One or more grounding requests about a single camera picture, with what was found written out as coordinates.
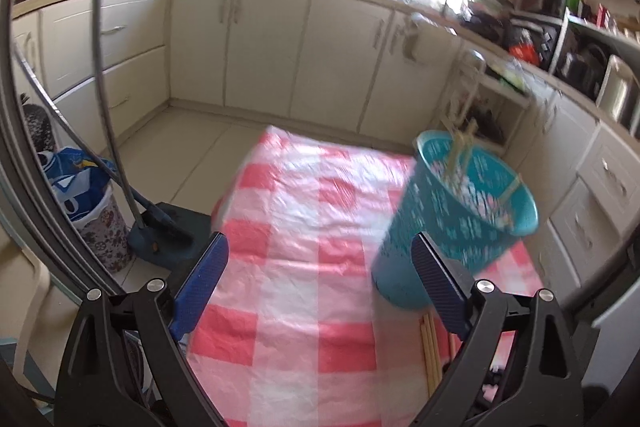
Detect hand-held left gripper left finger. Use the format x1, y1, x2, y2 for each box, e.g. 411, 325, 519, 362
54, 232, 230, 427

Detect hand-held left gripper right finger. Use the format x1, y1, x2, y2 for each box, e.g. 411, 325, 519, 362
410, 232, 583, 427

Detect teal perforated plastic basket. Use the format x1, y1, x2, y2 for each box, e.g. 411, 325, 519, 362
371, 130, 540, 310

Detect pale wooden chopstick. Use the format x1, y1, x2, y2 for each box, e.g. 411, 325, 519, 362
452, 117, 478, 180
439, 127, 463, 182
492, 177, 523, 215

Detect red white checked plastic tablecloth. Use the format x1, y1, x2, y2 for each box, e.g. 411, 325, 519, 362
185, 125, 546, 427

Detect blue printed bag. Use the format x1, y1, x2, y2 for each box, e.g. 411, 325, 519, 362
46, 147, 121, 220

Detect thin dark pole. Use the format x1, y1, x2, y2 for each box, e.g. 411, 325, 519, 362
12, 49, 146, 228

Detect dark brush head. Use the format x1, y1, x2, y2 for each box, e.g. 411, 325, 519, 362
22, 104, 53, 152

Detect small white step shelf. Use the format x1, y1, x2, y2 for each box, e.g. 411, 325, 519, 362
440, 49, 531, 155

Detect plastic bag of greens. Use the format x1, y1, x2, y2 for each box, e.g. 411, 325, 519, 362
487, 57, 531, 90

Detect cream kitchen base cabinets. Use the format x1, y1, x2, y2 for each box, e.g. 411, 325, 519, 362
10, 0, 640, 308

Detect red kettle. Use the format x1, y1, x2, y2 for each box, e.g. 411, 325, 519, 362
512, 39, 541, 62

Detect white hanging cloth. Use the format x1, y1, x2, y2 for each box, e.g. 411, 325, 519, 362
402, 13, 426, 60

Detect black kettle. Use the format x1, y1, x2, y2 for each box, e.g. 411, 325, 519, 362
565, 47, 606, 92

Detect white electric kettle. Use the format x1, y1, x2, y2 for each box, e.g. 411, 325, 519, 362
597, 54, 640, 122

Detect black countertop oven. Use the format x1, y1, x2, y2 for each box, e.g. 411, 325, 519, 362
510, 19, 561, 68

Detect stack of pots and bowls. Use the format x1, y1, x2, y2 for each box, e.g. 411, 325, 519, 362
462, 0, 516, 42

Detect white countertop shelf rack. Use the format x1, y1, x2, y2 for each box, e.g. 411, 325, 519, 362
550, 7, 640, 108

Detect long-handled dustpan and broom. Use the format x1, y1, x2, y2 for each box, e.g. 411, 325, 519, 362
47, 0, 213, 265

